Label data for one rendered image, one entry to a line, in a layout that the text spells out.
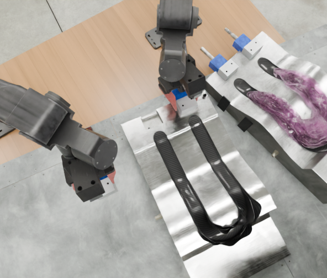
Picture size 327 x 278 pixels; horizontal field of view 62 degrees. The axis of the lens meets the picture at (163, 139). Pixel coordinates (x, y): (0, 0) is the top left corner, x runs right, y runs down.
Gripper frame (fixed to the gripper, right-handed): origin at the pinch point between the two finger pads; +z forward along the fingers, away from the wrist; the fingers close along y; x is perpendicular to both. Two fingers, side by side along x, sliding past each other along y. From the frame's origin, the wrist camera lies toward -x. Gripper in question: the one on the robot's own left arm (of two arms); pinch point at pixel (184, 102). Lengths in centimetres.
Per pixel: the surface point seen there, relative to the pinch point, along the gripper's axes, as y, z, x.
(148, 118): -10.8, 2.9, 3.4
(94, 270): -42, 24, -21
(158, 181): -15.8, 10.0, -13.0
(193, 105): 1.3, 0.0, -2.3
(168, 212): -17.1, 11.6, -21.7
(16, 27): -56, 14, 157
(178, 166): -9.2, 9.7, -11.8
